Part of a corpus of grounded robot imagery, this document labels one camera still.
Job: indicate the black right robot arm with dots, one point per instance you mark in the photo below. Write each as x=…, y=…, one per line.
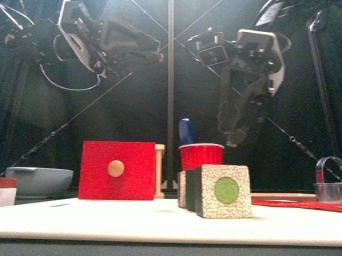
x=288, y=10

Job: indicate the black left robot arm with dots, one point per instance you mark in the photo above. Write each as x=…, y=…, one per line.
x=20, y=36

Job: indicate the toy sushi roll green centre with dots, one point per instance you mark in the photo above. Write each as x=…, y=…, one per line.
x=224, y=191

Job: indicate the red plate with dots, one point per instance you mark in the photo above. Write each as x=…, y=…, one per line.
x=301, y=204

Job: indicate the white cutting board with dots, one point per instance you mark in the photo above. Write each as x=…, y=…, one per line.
x=146, y=221

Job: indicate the red plastic cup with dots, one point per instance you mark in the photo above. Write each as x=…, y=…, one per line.
x=200, y=156

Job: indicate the wooden tray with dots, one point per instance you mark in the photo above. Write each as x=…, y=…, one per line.
x=281, y=196

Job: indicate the red box with wooden knob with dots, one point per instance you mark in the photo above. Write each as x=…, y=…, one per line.
x=116, y=170

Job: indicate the grey bowl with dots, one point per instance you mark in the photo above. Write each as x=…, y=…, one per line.
x=40, y=181

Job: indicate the red and white container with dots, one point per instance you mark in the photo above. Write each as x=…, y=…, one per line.
x=6, y=192

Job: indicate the grey vertical frame pole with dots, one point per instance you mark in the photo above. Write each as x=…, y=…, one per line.
x=169, y=83

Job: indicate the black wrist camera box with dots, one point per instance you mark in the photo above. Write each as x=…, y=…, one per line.
x=212, y=51

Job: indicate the black side frame post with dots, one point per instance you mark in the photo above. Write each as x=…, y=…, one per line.
x=320, y=83

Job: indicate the light wooden frame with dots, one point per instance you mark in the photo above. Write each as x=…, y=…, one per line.
x=158, y=171

